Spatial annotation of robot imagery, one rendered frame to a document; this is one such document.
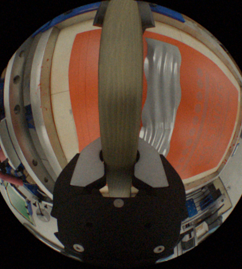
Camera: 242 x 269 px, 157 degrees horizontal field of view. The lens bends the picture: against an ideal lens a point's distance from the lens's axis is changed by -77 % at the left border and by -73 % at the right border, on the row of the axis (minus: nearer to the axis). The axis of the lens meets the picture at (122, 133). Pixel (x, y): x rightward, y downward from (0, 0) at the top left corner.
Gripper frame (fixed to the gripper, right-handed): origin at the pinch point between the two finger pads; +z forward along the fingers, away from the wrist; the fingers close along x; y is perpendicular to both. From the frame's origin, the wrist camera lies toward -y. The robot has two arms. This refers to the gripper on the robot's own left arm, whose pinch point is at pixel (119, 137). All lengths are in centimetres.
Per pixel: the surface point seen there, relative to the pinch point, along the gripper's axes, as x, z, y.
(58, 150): -14.5, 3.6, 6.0
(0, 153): -46.9, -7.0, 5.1
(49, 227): -283, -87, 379
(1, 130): -26.7, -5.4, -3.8
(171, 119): 9.8, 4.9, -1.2
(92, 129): -5.4, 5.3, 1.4
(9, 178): -62, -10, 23
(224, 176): 368, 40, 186
